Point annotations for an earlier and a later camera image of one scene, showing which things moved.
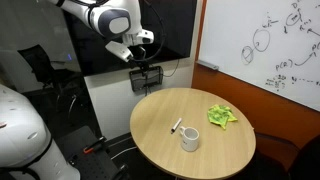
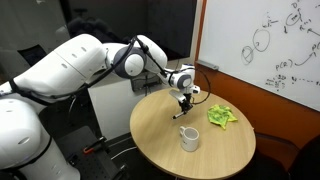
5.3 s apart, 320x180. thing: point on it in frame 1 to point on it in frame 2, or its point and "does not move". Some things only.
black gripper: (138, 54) to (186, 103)
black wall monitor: (173, 25) does not move
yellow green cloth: (220, 115) does not move
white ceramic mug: (190, 138) does not move
